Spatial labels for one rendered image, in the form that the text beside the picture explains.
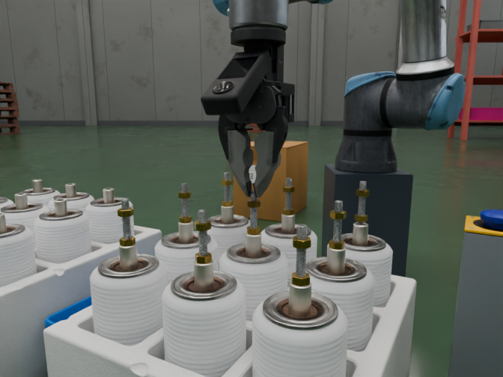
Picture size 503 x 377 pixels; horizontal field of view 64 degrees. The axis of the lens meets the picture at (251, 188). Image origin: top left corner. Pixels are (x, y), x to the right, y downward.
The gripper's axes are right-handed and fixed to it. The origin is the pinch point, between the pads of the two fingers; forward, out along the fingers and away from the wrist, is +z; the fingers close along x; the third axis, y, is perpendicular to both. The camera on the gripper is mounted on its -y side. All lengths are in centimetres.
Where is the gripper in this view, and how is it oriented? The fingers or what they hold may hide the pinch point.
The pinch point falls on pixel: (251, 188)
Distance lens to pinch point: 54.0
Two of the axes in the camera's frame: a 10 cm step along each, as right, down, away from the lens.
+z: 0.0, 9.8, 1.9
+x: -9.2, -0.8, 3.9
